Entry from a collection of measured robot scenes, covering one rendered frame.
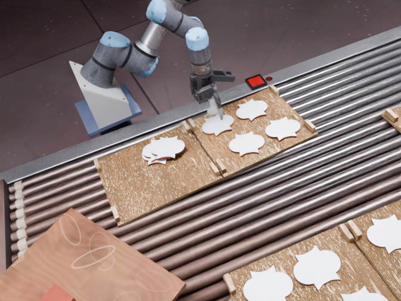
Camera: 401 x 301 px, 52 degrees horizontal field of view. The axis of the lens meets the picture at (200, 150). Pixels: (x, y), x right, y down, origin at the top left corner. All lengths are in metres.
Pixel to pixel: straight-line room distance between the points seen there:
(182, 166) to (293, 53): 2.32
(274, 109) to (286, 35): 2.26
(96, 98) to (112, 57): 0.19
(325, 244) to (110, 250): 0.66
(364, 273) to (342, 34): 2.89
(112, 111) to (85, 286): 0.90
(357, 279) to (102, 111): 1.24
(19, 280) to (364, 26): 3.47
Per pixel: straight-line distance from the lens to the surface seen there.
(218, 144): 1.62
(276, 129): 1.64
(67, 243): 1.38
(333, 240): 1.36
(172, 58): 3.87
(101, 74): 1.89
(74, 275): 1.31
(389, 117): 1.73
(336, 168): 1.56
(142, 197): 1.53
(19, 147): 3.55
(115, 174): 1.64
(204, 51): 1.43
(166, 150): 1.60
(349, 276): 1.31
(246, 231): 1.39
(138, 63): 1.90
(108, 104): 1.89
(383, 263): 1.35
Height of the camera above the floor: 2.10
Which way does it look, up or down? 46 degrees down
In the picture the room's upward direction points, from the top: 13 degrees counter-clockwise
